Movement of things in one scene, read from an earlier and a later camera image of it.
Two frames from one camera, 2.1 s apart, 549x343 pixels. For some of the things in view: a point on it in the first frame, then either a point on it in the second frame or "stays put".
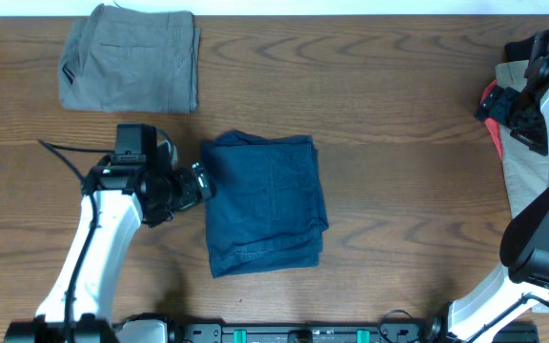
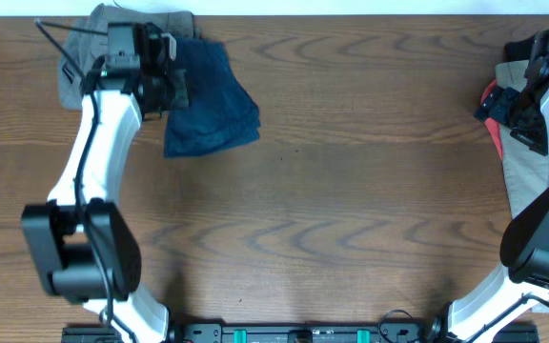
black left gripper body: [179, 191] → [164, 89]
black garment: [518, 50] stays put
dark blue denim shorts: [267, 211] → [220, 114]
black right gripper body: [516, 110] stays put
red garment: [493, 124] stays put
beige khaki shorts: [526, 169] stays put
